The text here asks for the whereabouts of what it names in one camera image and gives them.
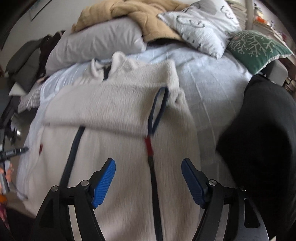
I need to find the white fleece jacket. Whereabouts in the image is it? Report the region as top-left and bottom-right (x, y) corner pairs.
(17, 52), (201, 240)

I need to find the green patterned cushion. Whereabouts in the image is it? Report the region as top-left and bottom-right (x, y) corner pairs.
(227, 30), (292, 75)

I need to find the grey pillow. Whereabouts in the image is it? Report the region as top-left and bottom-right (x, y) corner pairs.
(45, 17), (147, 76)

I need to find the light blue bed sheet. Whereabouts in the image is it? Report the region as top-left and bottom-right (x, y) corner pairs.
(16, 43), (251, 200)

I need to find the grey dark clothes heap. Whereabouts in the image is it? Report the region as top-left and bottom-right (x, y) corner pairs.
(6, 30), (65, 93)

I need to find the white patterned pillow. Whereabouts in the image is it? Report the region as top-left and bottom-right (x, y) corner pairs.
(158, 1), (241, 59)

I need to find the tan quilted blanket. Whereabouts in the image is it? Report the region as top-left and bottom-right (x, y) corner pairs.
(71, 0), (189, 42)

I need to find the black clothing pile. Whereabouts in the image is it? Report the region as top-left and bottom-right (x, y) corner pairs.
(216, 75), (295, 240)

